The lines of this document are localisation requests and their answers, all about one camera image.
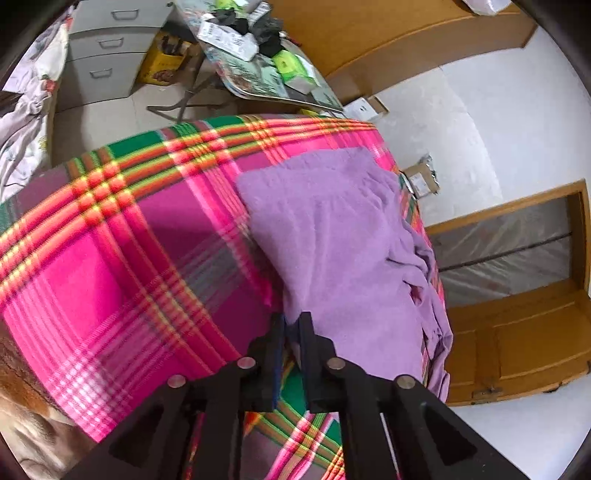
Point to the purple fleece cloth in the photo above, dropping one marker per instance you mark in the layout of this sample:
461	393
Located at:
341	240

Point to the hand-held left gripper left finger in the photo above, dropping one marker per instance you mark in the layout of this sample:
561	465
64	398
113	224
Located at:
277	355

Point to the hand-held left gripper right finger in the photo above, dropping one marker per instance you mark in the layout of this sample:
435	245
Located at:
305	355

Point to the white plastic bag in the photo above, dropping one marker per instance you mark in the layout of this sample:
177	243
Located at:
485	4

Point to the white floral bedding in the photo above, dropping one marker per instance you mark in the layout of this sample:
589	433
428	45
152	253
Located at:
27	120

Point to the wooden door frame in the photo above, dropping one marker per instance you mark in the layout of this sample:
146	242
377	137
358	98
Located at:
503	205

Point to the brown cardboard box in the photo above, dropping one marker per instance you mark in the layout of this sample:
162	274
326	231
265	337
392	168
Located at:
420	177

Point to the green tissue pack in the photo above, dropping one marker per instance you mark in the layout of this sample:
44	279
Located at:
291	67

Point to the wooden door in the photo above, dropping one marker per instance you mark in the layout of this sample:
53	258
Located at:
521	341

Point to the pink green plaid sheet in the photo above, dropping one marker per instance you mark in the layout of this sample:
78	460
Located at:
129	258

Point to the person's floral fleece clothing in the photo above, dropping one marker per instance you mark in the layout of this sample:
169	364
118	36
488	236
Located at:
32	424

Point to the clear plastic door curtain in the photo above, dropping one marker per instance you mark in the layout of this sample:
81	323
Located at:
503	258

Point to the cluttered folding side table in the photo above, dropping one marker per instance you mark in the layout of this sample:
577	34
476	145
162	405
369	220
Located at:
249	74

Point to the yellow cardboard box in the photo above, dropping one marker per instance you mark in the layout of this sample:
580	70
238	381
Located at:
164	60

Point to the black plastic bag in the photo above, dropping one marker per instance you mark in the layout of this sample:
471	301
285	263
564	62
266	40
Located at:
268	34

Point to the wooden wardrobe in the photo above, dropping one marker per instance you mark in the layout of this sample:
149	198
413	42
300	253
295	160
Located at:
392	32

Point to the grey drawer cabinet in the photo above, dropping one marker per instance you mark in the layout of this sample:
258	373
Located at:
106	60

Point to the white cardboard box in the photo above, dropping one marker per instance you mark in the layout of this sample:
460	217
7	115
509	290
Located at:
367	108

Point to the white printed paper label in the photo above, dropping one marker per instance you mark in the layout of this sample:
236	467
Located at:
226	39

